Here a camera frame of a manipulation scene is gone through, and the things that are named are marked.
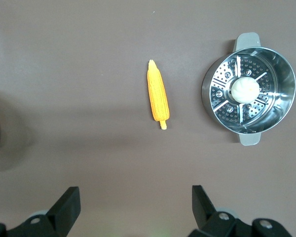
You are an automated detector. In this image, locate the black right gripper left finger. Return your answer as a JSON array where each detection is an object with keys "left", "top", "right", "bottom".
[{"left": 0, "top": 186, "right": 81, "bottom": 237}]

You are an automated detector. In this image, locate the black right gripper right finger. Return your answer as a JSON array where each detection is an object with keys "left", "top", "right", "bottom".
[{"left": 187, "top": 185, "right": 295, "bottom": 237}]

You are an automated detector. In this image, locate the steel steamer pot with handles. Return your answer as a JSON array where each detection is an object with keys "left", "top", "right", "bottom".
[{"left": 201, "top": 32, "right": 296, "bottom": 147}]

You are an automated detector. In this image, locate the yellow knitted corn cob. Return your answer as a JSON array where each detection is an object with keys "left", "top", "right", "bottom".
[{"left": 147, "top": 59, "right": 170, "bottom": 130}]

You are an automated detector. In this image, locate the white steamed bun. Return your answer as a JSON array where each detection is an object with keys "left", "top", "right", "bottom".
[{"left": 230, "top": 77, "right": 260, "bottom": 104}]

